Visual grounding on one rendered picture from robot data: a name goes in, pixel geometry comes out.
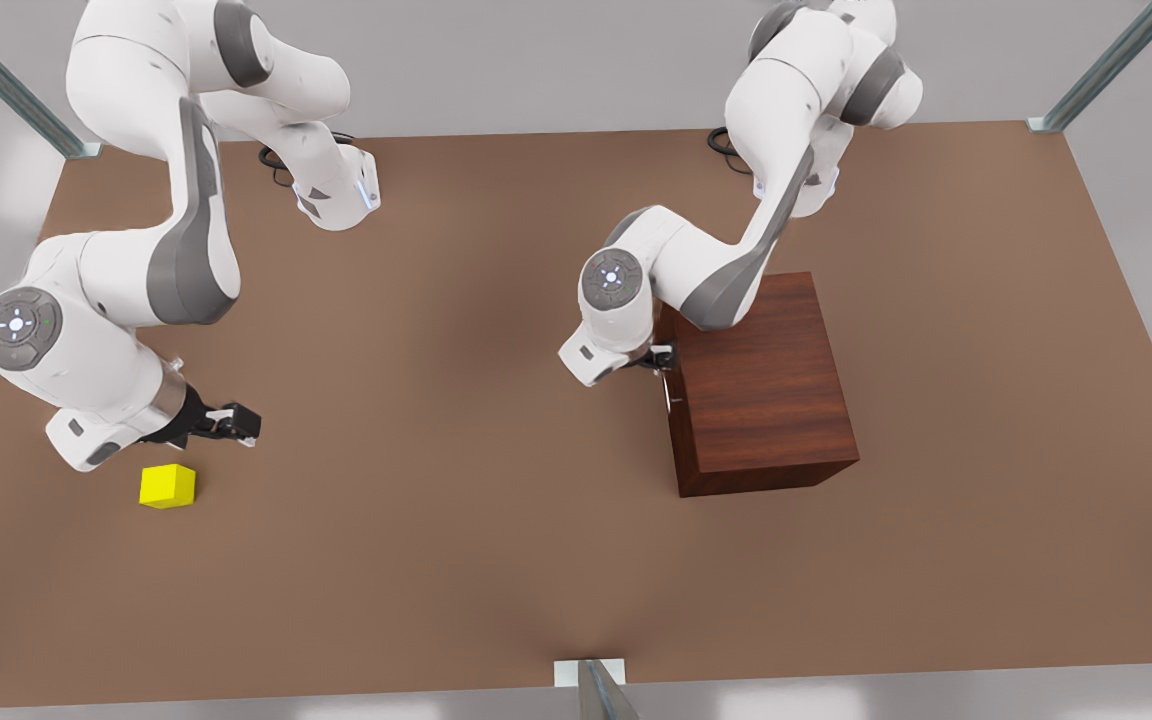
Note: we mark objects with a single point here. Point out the silver frame post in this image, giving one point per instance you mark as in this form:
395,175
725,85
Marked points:
1106,65
6,85
598,690

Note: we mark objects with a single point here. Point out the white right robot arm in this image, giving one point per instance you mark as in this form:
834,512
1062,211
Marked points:
116,270

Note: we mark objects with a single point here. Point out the dark wooden drawer box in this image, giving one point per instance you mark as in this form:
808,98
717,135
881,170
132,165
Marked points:
766,390

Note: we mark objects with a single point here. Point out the yellow cube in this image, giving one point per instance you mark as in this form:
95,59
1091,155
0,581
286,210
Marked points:
168,486

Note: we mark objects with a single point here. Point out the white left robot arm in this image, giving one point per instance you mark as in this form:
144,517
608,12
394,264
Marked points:
786,110

